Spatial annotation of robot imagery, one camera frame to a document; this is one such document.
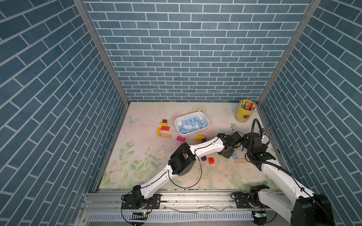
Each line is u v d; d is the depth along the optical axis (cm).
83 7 70
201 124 104
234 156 89
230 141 72
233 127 102
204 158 88
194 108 116
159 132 101
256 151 64
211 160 87
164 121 106
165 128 104
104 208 72
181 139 98
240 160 89
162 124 106
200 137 98
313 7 71
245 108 105
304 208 40
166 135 99
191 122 105
